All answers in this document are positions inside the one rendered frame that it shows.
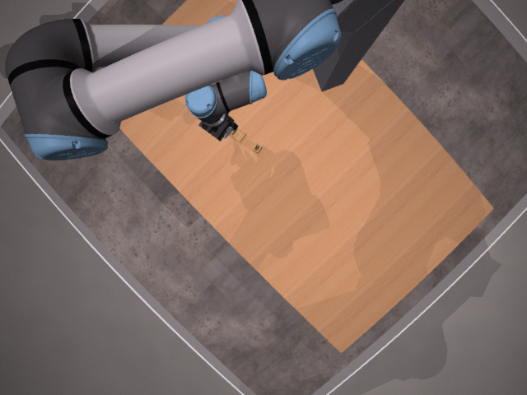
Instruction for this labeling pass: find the tan wooden tray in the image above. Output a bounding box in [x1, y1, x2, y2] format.
[230, 128, 246, 142]

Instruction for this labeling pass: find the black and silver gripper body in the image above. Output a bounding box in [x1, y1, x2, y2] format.
[199, 115, 234, 141]

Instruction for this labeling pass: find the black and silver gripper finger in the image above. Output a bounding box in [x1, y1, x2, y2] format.
[224, 121, 238, 138]

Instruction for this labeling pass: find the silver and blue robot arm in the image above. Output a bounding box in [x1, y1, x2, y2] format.
[5, 0, 342, 160]

